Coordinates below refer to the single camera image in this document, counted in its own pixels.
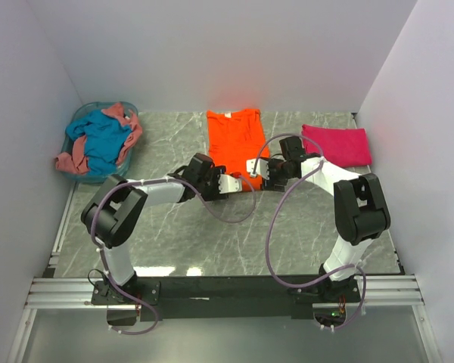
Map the orange t-shirt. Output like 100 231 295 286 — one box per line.
206 109 269 191

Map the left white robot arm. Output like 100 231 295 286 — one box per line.
81 153 226 304

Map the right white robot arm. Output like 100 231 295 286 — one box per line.
248 133 391 302

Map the folded magenta t-shirt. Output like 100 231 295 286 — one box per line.
302 125 372 168

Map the blue t-shirt in basket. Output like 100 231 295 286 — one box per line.
58 110 132 176

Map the pink t-shirt in basket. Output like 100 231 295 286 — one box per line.
54 101 144 175

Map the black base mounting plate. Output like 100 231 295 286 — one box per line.
91 275 362 326

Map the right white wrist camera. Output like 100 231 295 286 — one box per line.
246 157 269 180

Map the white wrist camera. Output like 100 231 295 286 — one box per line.
246 157 269 180
219 174 243 194

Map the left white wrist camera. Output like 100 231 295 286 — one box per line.
219 174 243 194

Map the aluminium rail frame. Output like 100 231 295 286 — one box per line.
10 183 442 362

